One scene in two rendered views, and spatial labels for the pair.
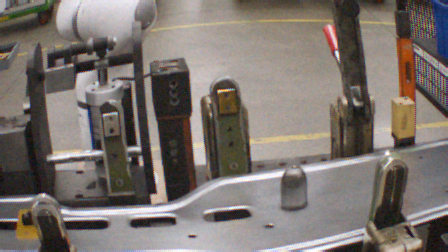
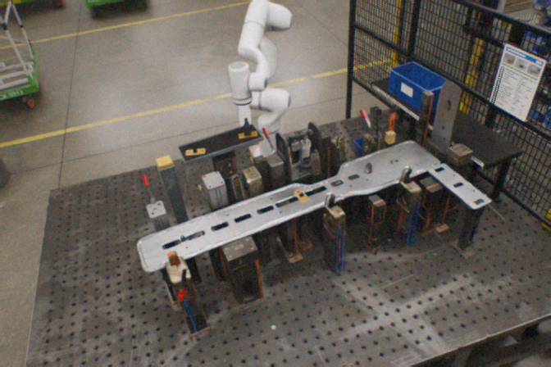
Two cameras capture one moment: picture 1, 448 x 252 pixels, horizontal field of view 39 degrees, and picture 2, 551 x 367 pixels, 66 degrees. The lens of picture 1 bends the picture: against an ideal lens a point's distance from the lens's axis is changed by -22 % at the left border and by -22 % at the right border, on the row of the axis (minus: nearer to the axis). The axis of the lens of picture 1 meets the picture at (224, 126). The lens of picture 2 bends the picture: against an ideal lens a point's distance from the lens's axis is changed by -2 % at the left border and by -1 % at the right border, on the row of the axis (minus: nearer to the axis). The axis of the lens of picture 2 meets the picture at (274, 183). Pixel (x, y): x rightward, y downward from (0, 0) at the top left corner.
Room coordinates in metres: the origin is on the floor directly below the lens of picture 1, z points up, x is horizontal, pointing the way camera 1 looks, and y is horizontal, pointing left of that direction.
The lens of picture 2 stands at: (-0.56, 0.71, 2.27)
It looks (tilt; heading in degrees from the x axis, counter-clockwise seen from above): 41 degrees down; 346
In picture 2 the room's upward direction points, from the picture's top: 6 degrees counter-clockwise
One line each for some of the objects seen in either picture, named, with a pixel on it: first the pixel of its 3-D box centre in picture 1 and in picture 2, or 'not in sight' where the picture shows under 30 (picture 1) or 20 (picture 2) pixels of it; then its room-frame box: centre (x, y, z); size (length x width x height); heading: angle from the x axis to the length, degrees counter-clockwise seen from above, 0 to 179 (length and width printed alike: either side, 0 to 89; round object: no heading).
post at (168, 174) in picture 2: not in sight; (176, 201); (1.02, 0.79, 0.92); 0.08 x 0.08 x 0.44; 7
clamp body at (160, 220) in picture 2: not in sight; (166, 237); (0.84, 0.87, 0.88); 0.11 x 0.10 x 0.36; 7
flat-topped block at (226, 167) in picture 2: not in sight; (228, 182); (1.05, 0.53, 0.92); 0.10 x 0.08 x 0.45; 97
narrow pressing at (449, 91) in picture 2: not in sight; (445, 116); (0.82, -0.46, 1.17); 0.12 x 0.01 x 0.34; 7
